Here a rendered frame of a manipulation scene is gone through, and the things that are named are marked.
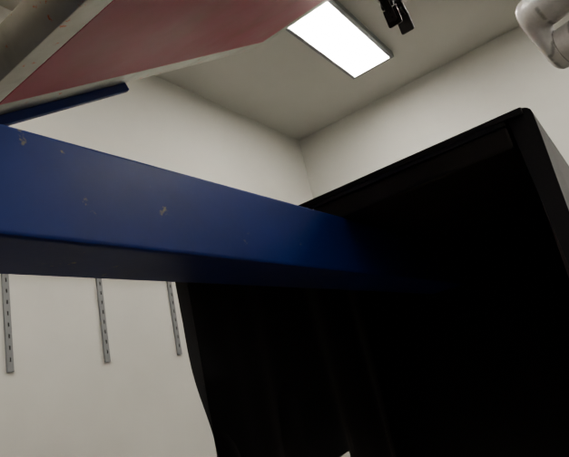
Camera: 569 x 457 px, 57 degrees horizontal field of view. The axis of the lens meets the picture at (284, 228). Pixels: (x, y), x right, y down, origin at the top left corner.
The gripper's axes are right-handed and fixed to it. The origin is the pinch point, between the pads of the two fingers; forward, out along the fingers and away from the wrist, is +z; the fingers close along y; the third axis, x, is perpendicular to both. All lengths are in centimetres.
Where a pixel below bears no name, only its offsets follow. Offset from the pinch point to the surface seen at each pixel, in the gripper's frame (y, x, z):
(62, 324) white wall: 29, 200, 32
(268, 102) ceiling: 255, 174, -80
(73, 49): -84, 14, 11
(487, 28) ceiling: 317, 9, -61
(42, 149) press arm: -105, -3, 28
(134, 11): -81, 7, 10
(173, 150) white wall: 152, 200, -52
